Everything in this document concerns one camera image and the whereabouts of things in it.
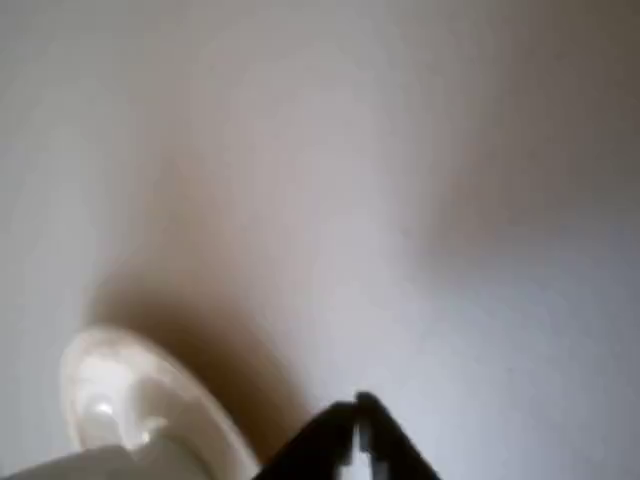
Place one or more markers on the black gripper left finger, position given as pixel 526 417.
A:
pixel 315 445

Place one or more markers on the cream white saucer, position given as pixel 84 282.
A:
pixel 165 400

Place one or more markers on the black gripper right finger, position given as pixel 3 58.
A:
pixel 395 445

